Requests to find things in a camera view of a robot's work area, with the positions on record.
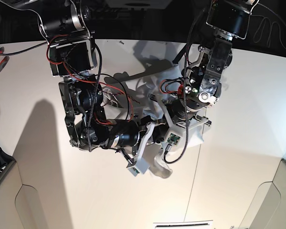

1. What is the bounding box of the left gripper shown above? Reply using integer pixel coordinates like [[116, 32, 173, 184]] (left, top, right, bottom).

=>
[[149, 94, 212, 132]]

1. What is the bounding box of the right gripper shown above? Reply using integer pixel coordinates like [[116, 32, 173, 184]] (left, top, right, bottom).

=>
[[119, 116, 169, 167]]

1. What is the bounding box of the white t-shirt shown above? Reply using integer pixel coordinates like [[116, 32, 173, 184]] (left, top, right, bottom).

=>
[[104, 66, 205, 178]]

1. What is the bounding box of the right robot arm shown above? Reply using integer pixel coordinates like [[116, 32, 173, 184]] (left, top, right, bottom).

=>
[[31, 0, 164, 173]]

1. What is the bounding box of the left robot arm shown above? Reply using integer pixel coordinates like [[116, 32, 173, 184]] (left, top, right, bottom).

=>
[[154, 0, 259, 136]]

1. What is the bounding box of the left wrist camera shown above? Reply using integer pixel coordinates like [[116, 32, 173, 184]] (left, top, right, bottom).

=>
[[163, 129, 183, 146]]

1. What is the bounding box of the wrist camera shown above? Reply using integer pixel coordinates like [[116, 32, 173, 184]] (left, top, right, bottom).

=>
[[163, 129, 183, 146], [126, 158, 149, 176]]

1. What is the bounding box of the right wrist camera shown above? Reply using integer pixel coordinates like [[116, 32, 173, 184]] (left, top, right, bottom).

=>
[[126, 158, 149, 176]]

